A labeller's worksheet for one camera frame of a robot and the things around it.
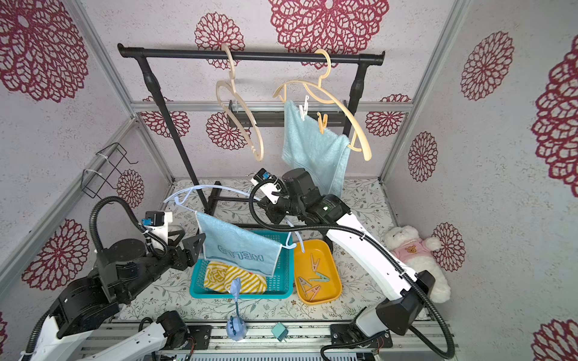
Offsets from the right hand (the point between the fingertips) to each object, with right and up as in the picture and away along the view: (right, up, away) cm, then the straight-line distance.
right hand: (260, 198), depth 67 cm
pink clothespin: (+18, -34, +16) cm, 42 cm away
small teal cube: (+6, -44, +6) cm, 45 cm away
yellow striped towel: (-18, -29, +17) cm, 38 cm away
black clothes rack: (-27, -2, +42) cm, 50 cm away
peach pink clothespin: (+19, -26, +22) cm, 39 cm away
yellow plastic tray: (+20, -31, +19) cm, 41 cm away
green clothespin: (+21, -31, +19) cm, 42 cm away
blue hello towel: (-11, -13, 0) cm, 17 cm away
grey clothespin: (+14, -32, +18) cm, 39 cm away
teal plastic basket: (+5, -33, +19) cm, 38 cm away
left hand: (-17, -11, -6) cm, 21 cm away
